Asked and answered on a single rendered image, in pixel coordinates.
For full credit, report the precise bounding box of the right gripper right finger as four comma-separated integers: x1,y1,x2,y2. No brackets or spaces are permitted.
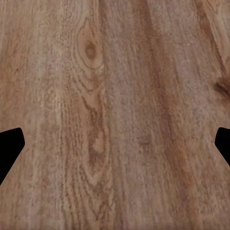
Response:
215,127,230,165

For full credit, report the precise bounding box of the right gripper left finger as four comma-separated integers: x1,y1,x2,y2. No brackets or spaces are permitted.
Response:
0,127,25,185

